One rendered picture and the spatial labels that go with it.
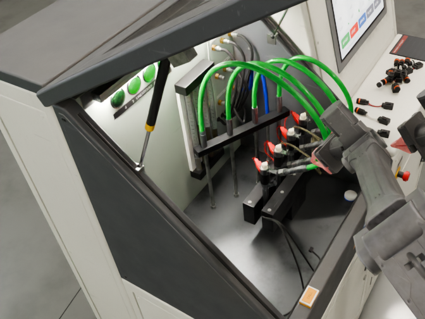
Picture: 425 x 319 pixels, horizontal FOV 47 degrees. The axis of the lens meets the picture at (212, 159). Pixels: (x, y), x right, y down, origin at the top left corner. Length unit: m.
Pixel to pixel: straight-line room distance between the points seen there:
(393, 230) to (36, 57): 0.86
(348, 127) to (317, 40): 0.56
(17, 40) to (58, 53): 0.15
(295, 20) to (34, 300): 1.84
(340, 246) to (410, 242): 0.75
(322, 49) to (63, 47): 0.78
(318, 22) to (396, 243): 1.02
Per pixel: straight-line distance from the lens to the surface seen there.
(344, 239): 1.39
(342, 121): 1.03
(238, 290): 1.15
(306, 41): 1.50
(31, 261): 2.80
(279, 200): 1.43
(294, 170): 1.29
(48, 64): 1.15
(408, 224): 0.63
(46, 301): 2.62
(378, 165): 0.83
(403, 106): 1.79
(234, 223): 1.57
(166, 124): 1.39
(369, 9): 1.89
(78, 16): 1.33
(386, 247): 0.63
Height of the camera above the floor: 2.04
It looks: 43 degrees down
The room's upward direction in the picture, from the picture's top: 8 degrees counter-clockwise
